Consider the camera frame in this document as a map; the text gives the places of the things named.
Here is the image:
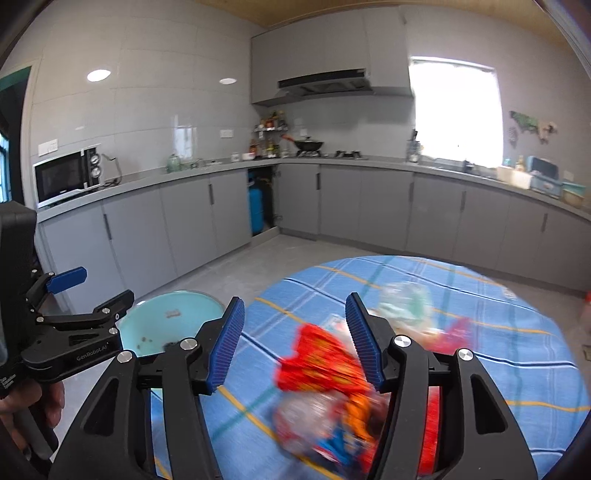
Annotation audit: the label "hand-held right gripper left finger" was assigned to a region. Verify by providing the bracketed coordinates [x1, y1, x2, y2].
[48, 296, 245, 480]

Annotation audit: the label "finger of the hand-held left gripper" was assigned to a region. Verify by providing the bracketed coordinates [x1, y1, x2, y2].
[25, 266, 88, 308]
[21, 290, 136, 383]

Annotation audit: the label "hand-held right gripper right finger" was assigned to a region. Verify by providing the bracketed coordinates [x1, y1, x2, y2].
[345, 292, 539, 480]

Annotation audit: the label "red snack wrapper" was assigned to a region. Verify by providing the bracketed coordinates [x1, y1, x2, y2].
[274, 323, 393, 400]

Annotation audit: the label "colourful snack bag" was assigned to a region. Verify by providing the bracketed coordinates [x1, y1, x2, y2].
[272, 394, 393, 467]

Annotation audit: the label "small red wrapper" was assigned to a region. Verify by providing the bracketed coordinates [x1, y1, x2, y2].
[434, 318, 472, 355]

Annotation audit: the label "person's left hand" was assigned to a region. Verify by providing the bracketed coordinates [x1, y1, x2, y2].
[0, 381, 66, 446]

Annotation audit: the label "clear green plastic wrapper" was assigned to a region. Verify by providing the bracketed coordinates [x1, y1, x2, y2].
[376, 281, 439, 335]

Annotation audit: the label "black and white microwave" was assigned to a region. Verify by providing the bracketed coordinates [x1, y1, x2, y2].
[33, 144, 105, 208]

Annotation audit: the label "blue plaid tablecloth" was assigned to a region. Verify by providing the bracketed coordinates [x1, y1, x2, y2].
[150, 255, 580, 480]

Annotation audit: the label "red plastic wrapper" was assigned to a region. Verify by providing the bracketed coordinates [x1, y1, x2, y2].
[418, 385, 444, 476]

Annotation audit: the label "blue tank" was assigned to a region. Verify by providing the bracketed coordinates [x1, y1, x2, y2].
[248, 187, 267, 233]

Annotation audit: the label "grey base cabinets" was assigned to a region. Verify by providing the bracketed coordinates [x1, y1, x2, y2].
[37, 159, 591, 298]

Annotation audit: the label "black gas stove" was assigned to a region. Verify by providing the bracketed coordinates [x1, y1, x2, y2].
[295, 150, 370, 161]

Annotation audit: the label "black wok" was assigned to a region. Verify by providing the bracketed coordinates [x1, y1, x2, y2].
[283, 134, 325, 155]

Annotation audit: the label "spice rack with bottles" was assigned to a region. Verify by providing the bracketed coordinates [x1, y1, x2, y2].
[252, 111, 291, 160]

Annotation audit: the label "white storage box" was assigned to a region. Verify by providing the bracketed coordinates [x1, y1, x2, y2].
[496, 166, 532, 189]

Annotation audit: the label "teal storage container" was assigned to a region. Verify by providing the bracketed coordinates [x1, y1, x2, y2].
[531, 175, 587, 202]

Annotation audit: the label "bright window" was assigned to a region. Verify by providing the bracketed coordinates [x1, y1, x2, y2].
[409, 56, 504, 167]

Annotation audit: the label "blue bread box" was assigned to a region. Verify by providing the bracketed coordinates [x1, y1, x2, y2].
[526, 156, 561, 179]

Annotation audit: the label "black range hood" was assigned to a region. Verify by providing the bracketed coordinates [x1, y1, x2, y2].
[277, 68, 374, 97]

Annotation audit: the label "grey upper cabinet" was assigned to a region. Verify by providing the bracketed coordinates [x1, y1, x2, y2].
[250, 7, 414, 107]

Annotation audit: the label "black power cable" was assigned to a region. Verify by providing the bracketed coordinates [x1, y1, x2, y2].
[102, 154, 122, 188]

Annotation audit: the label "green door frame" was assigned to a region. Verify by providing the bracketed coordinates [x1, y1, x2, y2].
[0, 67, 33, 204]

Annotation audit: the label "green wall decoration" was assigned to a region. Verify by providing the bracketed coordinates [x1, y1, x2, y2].
[509, 111, 557, 141]

